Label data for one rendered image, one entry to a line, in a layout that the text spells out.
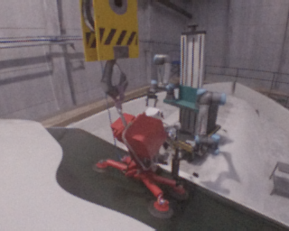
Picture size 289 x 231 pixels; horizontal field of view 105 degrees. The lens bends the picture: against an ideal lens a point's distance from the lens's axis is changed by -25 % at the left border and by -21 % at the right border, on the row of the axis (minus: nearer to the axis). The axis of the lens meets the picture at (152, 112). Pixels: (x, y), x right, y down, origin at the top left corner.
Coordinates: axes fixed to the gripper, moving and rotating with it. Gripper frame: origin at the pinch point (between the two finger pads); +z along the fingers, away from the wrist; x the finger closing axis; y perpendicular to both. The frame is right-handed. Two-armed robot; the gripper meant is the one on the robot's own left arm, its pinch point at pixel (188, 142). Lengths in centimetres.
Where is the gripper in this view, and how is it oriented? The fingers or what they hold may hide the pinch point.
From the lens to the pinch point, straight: 145.3
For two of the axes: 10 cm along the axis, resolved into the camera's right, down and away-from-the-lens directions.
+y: -2.0, -7.8, -5.9
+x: -5.6, 5.9, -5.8
